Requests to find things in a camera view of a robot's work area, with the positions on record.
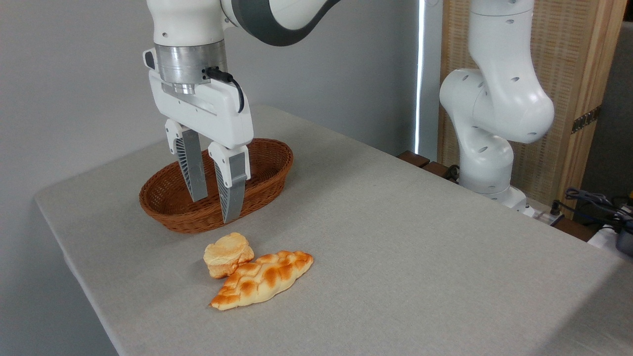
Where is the small pale bread roll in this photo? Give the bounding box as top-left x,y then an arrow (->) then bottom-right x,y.
203,232 -> 255,279

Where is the metal screen hinge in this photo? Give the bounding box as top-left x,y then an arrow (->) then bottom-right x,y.
571,105 -> 602,134

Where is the grey-white gripper finger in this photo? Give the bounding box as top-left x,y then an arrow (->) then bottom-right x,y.
165,119 -> 209,202
208,142 -> 251,224

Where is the dark grey round object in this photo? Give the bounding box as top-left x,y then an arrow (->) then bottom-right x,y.
616,220 -> 633,257

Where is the brown oval wicker basket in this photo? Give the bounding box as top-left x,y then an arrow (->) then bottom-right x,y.
139,138 -> 294,234

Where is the black cable bundle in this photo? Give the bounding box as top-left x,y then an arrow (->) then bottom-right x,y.
551,187 -> 633,233

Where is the wooden woven folding screen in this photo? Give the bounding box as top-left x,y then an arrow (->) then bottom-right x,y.
438,0 -> 629,218

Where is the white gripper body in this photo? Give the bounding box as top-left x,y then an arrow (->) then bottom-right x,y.
148,69 -> 255,149

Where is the long braided golden bread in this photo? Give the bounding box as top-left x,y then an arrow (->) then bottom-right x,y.
209,250 -> 314,311

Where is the grey tablecloth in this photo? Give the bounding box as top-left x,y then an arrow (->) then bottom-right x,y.
34,104 -> 633,356

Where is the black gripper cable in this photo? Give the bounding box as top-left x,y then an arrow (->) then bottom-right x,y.
203,67 -> 245,113

